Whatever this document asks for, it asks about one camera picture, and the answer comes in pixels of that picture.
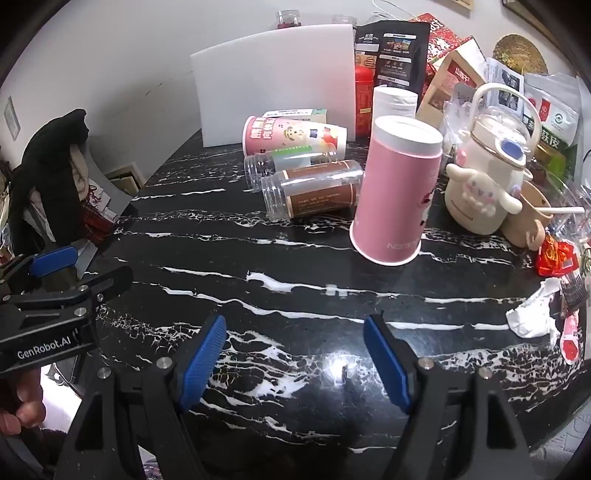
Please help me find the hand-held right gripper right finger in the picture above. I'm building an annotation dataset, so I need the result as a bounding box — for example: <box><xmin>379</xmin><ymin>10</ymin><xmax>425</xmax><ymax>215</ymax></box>
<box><xmin>363</xmin><ymin>313</ymin><xmax>532</xmax><ymax>480</ymax></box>

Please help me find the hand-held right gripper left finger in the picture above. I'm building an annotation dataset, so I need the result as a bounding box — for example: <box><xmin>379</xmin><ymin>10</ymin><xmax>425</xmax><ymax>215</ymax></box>
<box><xmin>54</xmin><ymin>315</ymin><xmax>228</xmax><ymax>480</ymax></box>

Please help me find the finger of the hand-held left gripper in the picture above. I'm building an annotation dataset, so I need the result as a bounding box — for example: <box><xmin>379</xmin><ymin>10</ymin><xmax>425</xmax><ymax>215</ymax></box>
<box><xmin>0</xmin><ymin>246</ymin><xmax>78</xmax><ymax>296</ymax></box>
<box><xmin>0</xmin><ymin>265</ymin><xmax>133</xmax><ymax>324</ymax></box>

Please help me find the pink paper cup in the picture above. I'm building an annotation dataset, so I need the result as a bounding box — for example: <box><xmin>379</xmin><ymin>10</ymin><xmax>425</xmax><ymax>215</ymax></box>
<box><xmin>349</xmin><ymin>115</ymin><xmax>445</xmax><ymax>266</ymax></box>

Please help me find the beige cup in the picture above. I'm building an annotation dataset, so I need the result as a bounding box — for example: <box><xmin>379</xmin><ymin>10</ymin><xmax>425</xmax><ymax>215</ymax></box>
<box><xmin>503</xmin><ymin>181</ymin><xmax>552</xmax><ymax>251</ymax></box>

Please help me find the cartoon printed paper cup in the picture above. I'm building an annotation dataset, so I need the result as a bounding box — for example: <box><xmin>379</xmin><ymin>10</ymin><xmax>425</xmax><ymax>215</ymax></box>
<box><xmin>242</xmin><ymin>115</ymin><xmax>348</xmax><ymax>163</ymax></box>

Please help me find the white paper cup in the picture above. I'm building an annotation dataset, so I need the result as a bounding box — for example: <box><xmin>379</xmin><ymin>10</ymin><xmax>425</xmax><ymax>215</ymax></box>
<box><xmin>372</xmin><ymin>85</ymin><xmax>419</xmax><ymax>121</ymax></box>

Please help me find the person's left hand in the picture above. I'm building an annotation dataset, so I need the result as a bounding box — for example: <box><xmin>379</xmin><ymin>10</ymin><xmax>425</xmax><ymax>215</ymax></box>
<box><xmin>0</xmin><ymin>368</ymin><xmax>47</xmax><ymax>437</ymax></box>

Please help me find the red plaid cloth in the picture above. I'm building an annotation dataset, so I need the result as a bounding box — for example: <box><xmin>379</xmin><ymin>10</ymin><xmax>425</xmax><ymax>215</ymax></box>
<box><xmin>76</xmin><ymin>203</ymin><xmax>116</xmax><ymax>247</ymax></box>

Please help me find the black garment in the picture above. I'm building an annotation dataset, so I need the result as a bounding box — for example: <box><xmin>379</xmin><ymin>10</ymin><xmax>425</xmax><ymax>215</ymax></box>
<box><xmin>10</xmin><ymin>108</ymin><xmax>89</xmax><ymax>245</ymax></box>

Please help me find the grey chair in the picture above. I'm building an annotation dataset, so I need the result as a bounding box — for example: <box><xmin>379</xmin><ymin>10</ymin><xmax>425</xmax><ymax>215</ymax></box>
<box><xmin>69</xmin><ymin>138</ymin><xmax>139</xmax><ymax>278</ymax></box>

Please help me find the crumpled white tissue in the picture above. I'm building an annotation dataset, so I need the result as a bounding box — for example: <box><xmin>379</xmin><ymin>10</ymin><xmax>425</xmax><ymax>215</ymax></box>
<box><xmin>505</xmin><ymin>277</ymin><xmax>561</xmax><ymax>340</ymax></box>

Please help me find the pink tube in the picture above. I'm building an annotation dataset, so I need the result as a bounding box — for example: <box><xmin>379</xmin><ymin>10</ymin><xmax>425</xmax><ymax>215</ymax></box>
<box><xmin>561</xmin><ymin>309</ymin><xmax>581</xmax><ymax>365</ymax></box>

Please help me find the clear bottle brown label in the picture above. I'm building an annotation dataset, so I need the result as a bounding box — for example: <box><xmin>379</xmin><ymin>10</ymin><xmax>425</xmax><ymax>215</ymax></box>
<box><xmin>261</xmin><ymin>160</ymin><xmax>365</xmax><ymax>220</ymax></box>

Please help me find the red snack wrapper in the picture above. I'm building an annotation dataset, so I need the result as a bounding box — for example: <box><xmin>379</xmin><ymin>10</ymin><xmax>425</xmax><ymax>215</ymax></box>
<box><xmin>536</xmin><ymin>233</ymin><xmax>580</xmax><ymax>278</ymax></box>

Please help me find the black brush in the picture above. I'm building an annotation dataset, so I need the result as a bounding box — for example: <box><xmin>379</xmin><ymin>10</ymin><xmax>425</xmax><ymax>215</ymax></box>
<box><xmin>560</xmin><ymin>272</ymin><xmax>587</xmax><ymax>310</ymax></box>

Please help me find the clear plastic bottle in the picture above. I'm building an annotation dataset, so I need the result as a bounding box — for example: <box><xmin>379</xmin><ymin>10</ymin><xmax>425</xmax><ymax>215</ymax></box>
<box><xmin>244</xmin><ymin>148</ymin><xmax>340</xmax><ymax>192</ymax></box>

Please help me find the cream cartoon kettle bottle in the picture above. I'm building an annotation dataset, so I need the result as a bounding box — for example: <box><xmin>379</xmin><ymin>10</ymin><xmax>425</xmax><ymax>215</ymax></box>
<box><xmin>444</xmin><ymin>82</ymin><xmax>534</xmax><ymax>236</ymax></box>

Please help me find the small green white box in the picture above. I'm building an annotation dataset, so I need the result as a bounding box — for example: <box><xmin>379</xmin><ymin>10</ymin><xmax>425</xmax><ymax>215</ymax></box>
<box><xmin>262</xmin><ymin>108</ymin><xmax>328</xmax><ymax>125</ymax></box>

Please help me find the white plastic board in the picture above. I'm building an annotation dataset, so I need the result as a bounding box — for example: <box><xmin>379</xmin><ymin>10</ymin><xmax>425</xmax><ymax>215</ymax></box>
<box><xmin>190</xmin><ymin>22</ymin><xmax>357</xmax><ymax>148</ymax></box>

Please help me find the red can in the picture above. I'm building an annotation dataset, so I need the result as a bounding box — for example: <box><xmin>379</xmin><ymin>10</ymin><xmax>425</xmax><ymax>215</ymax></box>
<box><xmin>355</xmin><ymin>65</ymin><xmax>376</xmax><ymax>138</ymax></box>

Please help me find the brown cardboard box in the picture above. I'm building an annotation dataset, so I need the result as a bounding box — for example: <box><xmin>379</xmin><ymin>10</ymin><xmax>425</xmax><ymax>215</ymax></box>
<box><xmin>416</xmin><ymin>48</ymin><xmax>485</xmax><ymax>123</ymax></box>

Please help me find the green white snack bag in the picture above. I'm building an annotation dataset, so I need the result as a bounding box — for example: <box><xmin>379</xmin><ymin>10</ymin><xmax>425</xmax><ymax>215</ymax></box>
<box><xmin>524</xmin><ymin>71</ymin><xmax>583</xmax><ymax>153</ymax></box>

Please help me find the white printed packet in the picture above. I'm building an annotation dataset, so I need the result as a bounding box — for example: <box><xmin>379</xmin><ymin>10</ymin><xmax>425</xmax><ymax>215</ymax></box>
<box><xmin>485</xmin><ymin>58</ymin><xmax>525</xmax><ymax>112</ymax></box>

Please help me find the black stand-up pouch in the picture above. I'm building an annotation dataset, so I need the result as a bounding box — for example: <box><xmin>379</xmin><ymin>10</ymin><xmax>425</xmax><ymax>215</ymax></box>
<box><xmin>355</xmin><ymin>19</ymin><xmax>431</xmax><ymax>95</ymax></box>

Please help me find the red printed box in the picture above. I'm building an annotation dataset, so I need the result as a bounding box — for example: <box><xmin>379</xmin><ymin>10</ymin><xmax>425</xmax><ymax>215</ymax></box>
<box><xmin>409</xmin><ymin>13</ymin><xmax>481</xmax><ymax>63</ymax></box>

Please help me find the round woven mat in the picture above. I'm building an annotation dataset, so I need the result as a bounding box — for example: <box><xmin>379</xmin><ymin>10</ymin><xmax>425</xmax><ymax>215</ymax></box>
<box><xmin>492</xmin><ymin>34</ymin><xmax>550</xmax><ymax>75</ymax></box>

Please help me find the wall switch plate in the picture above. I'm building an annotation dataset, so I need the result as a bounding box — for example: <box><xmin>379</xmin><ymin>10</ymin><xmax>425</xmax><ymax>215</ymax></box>
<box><xmin>4</xmin><ymin>96</ymin><xmax>21</xmax><ymax>141</ymax></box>

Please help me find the dark picture frame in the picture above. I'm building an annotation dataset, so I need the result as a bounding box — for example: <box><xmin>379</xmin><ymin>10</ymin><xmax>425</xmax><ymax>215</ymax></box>
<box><xmin>502</xmin><ymin>0</ymin><xmax>555</xmax><ymax>28</ymax></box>

